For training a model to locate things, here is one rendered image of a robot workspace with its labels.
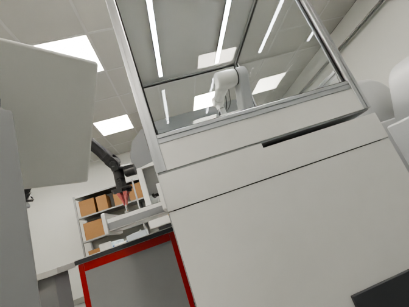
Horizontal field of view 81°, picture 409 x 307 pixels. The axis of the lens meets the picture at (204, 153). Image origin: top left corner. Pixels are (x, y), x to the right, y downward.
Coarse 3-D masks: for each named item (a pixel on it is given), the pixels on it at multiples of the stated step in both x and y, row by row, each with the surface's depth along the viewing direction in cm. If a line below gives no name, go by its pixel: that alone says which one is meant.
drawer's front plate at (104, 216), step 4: (104, 216) 120; (108, 216) 126; (112, 216) 133; (104, 220) 119; (104, 224) 119; (104, 228) 118; (108, 228) 120; (108, 232) 118; (112, 232) 124; (116, 232) 132; (120, 232) 139
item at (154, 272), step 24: (144, 240) 141; (168, 240) 143; (96, 264) 136; (120, 264) 137; (144, 264) 138; (168, 264) 139; (96, 288) 133; (120, 288) 134; (144, 288) 135; (168, 288) 136
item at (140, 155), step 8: (136, 136) 231; (144, 136) 232; (136, 144) 229; (144, 144) 230; (136, 152) 227; (144, 152) 228; (136, 160) 225; (144, 160) 225; (152, 160) 226; (136, 168) 223; (144, 168) 225; (144, 184) 219; (144, 192) 217; (168, 216) 213; (152, 224) 210; (160, 224) 210; (168, 224) 213
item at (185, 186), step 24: (360, 120) 101; (288, 144) 95; (312, 144) 96; (336, 144) 97; (360, 144) 97; (192, 168) 89; (216, 168) 90; (240, 168) 90; (264, 168) 91; (288, 168) 92; (168, 192) 86; (192, 192) 86; (216, 192) 87
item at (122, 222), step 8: (144, 208) 124; (152, 208) 124; (160, 208) 125; (120, 216) 122; (128, 216) 122; (136, 216) 122; (144, 216) 123; (152, 216) 123; (160, 216) 141; (112, 224) 120; (120, 224) 121; (128, 224) 121; (136, 224) 136
